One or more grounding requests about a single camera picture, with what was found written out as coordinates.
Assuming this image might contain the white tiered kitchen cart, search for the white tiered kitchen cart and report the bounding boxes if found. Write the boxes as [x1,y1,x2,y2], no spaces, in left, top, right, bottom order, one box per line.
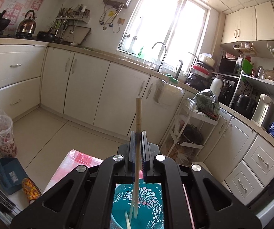
[161,98,220,165]

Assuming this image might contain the teal perforated plastic bin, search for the teal perforated plastic bin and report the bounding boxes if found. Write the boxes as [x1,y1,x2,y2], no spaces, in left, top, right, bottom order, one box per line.
[109,179,164,228]

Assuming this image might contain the black pan in cart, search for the black pan in cart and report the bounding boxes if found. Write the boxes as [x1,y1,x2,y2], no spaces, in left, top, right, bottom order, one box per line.
[178,124,203,145]

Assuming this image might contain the red white checkered tablecloth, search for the red white checkered tablecloth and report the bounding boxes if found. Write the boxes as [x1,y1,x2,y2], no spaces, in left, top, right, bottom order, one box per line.
[44,149,103,192]

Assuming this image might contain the hanging white waste bin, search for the hanging white waste bin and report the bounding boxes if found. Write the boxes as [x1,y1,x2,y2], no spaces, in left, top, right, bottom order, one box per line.
[154,80,184,108]

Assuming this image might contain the green bagged vegetables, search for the green bagged vegetables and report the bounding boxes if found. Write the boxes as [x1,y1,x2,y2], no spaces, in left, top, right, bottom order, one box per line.
[193,89,220,120]

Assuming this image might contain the chrome sink faucet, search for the chrome sink faucet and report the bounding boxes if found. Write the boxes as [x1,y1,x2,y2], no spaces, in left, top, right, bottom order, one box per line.
[152,41,168,72]

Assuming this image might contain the stacked bowls and dishes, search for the stacked bowls and dishes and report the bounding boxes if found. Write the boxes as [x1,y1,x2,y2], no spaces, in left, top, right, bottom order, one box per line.
[186,53,215,91]

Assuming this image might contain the yellow patterned slipper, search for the yellow patterned slipper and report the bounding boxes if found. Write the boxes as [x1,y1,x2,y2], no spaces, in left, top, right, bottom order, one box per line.
[21,177,41,204]

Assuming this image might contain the white thermos jug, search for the white thermos jug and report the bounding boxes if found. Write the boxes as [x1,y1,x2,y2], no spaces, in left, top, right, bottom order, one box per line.
[210,74,226,99]

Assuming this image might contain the blue dustpan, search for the blue dustpan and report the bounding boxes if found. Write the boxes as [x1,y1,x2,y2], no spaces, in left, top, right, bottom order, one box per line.
[0,158,28,195]

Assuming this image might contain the black microwave oven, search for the black microwave oven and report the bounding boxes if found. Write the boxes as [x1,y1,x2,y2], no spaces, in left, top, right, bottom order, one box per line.
[218,57,242,76]

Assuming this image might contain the floral lined trash bin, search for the floral lined trash bin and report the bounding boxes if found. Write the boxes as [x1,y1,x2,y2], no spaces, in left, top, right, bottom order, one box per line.
[0,109,18,158]

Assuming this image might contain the black frying pan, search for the black frying pan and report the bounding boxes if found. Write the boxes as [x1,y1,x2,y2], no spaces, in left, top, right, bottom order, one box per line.
[36,27,56,42]

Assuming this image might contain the copper kettle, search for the copper kettle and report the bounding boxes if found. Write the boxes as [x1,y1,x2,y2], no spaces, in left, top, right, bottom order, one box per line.
[16,9,36,38]

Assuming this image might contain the utensil wall rack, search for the utensil wall rack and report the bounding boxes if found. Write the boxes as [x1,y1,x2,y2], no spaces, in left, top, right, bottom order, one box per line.
[55,4,90,24]

